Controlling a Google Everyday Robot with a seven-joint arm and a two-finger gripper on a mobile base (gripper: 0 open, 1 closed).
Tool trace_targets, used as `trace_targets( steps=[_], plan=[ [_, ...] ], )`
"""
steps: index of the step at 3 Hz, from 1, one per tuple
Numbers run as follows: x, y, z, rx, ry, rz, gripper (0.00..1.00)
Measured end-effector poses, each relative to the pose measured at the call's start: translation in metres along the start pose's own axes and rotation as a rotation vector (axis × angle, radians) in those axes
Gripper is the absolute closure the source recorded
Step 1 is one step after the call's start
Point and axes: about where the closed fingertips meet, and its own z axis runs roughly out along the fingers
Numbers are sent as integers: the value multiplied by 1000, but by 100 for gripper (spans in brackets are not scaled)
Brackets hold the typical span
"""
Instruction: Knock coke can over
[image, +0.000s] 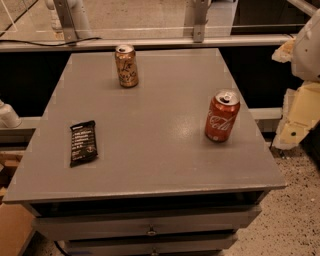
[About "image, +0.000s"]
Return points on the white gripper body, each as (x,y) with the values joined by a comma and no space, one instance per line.
(308,55)

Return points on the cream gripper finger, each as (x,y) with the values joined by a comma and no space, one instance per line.
(300,114)
(285,52)

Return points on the red coke can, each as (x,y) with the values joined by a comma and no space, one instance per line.
(223,110)

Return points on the gold soda can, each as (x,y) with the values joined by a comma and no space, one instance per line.
(125,57)

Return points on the upper grey drawer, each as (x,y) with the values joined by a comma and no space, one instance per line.
(149,223)

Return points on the grey drawer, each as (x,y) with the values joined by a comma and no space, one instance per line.
(152,246)
(149,223)

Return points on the grey cabinet with drawers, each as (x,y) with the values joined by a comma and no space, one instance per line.
(152,150)

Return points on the lower grey drawer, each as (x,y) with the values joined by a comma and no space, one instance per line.
(152,246)

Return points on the black snack bar wrapper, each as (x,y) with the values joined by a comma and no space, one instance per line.
(83,143)

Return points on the white pipe fitting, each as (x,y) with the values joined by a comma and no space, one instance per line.
(8,115)

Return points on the cardboard box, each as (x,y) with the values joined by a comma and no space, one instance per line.
(15,221)

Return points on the right metal bracket post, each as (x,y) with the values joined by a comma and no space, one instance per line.
(196,19)

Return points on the metal bracket post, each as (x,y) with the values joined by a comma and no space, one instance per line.
(64,13)
(196,19)

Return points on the left metal bracket post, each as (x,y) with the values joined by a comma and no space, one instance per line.
(64,13)

